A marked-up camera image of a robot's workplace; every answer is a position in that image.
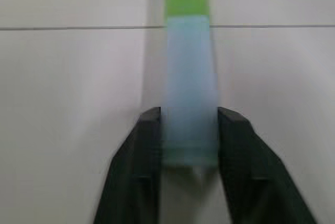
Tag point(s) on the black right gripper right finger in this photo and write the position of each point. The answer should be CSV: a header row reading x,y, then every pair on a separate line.
x,y
251,177

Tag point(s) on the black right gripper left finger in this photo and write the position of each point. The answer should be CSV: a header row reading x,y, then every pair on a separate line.
x,y
133,171

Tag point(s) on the green-capped pale blue highlighter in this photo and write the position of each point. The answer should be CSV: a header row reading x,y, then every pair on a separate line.
x,y
189,82

